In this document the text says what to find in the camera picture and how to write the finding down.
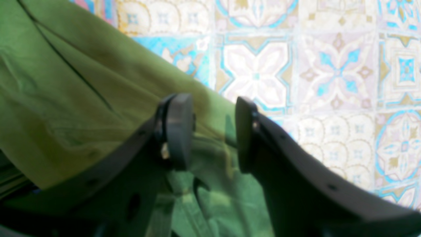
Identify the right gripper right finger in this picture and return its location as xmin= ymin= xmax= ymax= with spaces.
xmin=235 ymin=96 xmax=421 ymax=237

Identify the green t-shirt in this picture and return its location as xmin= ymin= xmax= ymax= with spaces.
xmin=0 ymin=0 xmax=275 ymax=237

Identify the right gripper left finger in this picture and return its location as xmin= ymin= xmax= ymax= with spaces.
xmin=1 ymin=93 xmax=195 ymax=237

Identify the patterned tablecloth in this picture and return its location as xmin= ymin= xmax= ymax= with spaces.
xmin=73 ymin=0 xmax=420 ymax=210

